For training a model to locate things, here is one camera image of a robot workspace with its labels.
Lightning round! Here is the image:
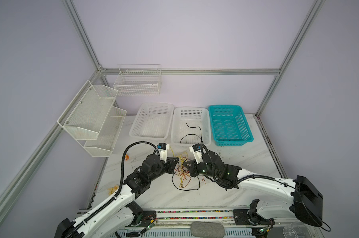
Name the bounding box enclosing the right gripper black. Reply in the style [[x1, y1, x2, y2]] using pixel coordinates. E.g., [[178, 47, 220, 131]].
[[181, 158, 218, 179]]

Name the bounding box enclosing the black cable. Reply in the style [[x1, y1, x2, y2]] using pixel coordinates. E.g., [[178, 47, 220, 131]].
[[180, 122, 204, 145], [171, 159, 201, 191]]

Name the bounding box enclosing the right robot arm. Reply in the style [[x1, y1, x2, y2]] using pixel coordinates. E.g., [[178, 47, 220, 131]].
[[183, 152, 326, 228]]

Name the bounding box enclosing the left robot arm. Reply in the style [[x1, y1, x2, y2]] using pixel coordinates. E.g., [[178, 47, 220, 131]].
[[55, 141, 179, 238]]

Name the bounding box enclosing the middle white plastic basket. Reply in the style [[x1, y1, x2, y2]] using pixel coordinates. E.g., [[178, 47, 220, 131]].
[[170, 107, 212, 147]]

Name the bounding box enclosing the white plastic basket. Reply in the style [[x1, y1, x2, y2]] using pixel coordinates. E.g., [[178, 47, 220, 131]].
[[170, 107, 212, 147], [129, 103, 174, 140]]

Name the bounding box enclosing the left white plastic basket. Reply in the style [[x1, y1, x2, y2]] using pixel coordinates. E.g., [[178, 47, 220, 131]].
[[129, 103, 174, 140]]

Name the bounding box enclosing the teal plastic basket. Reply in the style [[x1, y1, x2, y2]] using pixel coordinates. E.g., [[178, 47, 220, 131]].
[[208, 105, 254, 146]]

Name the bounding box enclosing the grey fabric pad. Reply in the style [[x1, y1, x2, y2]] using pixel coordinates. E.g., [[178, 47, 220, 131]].
[[190, 222, 225, 238]]

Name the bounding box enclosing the cream orange small toy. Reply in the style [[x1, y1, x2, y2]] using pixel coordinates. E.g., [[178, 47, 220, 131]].
[[107, 185, 119, 195]]

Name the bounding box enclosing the white two-tier mesh shelf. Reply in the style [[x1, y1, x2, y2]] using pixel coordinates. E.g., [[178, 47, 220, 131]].
[[57, 81, 127, 157]]

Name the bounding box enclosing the clear plastic container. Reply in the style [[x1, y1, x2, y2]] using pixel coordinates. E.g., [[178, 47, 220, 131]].
[[283, 222, 312, 238]]

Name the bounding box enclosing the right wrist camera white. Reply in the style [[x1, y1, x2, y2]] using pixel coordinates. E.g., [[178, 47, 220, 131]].
[[189, 144, 203, 165]]

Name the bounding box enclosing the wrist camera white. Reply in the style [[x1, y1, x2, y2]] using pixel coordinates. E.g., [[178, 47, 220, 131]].
[[157, 143, 170, 163], [189, 144, 203, 165]]

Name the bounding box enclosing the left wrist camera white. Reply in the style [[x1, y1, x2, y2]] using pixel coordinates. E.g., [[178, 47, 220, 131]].
[[157, 143, 170, 163]]

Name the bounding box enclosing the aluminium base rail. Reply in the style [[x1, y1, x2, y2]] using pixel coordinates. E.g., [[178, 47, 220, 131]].
[[67, 206, 324, 238]]

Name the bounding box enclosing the white wire wall basket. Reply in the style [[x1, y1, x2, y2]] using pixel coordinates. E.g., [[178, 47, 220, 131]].
[[114, 64, 162, 96]]

